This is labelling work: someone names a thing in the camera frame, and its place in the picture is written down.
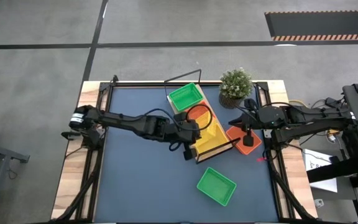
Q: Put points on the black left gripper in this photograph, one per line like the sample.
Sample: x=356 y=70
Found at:
x=182 y=132

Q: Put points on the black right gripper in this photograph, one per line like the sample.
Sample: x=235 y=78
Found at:
x=269 y=118

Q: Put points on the yellow plastic slotted basket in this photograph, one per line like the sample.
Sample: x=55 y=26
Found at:
x=213 y=138

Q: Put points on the orange plastic slotted basket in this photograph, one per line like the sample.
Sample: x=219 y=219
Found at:
x=197 y=113
x=235 y=138

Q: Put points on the wooden shelf black metal frame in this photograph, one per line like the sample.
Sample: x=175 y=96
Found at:
x=172 y=106

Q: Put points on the green plastic slotted basket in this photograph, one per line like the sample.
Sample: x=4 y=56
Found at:
x=216 y=186
x=186 y=97

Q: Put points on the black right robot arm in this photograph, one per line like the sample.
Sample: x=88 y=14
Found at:
x=315 y=113

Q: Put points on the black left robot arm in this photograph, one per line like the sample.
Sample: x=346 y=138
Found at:
x=126 y=121

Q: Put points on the potted plant ribbed grey pot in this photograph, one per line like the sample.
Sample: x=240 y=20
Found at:
x=235 y=84

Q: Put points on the white paper sheet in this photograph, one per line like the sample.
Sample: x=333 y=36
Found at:
x=312 y=157

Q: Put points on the black power adapter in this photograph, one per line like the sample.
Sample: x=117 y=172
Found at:
x=332 y=102

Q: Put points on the small white device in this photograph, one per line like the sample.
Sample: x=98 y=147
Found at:
x=319 y=203

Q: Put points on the black ramp hazard stripe edge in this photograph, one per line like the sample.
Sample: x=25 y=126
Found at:
x=322 y=23

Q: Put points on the black metal rig frame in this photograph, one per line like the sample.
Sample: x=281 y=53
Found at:
x=148 y=84

